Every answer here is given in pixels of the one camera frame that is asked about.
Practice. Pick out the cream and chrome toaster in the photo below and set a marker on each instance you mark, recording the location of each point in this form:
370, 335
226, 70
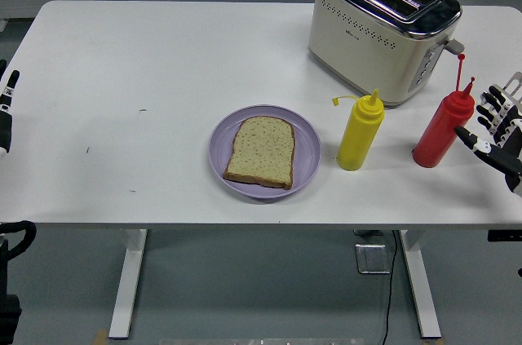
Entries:
367, 43

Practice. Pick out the purple plate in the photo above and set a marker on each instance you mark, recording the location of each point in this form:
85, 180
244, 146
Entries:
306, 157

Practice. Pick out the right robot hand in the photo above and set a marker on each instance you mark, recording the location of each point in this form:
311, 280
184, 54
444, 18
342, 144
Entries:
503, 157

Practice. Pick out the bread slice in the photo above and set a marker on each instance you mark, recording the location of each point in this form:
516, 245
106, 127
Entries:
263, 153

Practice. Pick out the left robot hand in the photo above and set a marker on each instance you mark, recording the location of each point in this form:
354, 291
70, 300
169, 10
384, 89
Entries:
5, 129

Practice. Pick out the yellow squeeze bottle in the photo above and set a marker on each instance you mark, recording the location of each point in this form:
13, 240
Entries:
361, 133

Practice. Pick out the white table leg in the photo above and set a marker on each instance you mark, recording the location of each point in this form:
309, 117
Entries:
420, 279
128, 279

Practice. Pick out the silver metal toast rack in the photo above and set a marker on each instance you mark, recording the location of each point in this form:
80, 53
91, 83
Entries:
514, 82

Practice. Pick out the red squeeze bottle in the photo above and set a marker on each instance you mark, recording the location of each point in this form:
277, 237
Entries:
442, 129

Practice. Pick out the black table control panel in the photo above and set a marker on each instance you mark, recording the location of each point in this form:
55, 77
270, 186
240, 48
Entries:
505, 235

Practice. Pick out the metal floor socket plate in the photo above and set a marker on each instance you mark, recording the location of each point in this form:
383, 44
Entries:
372, 258

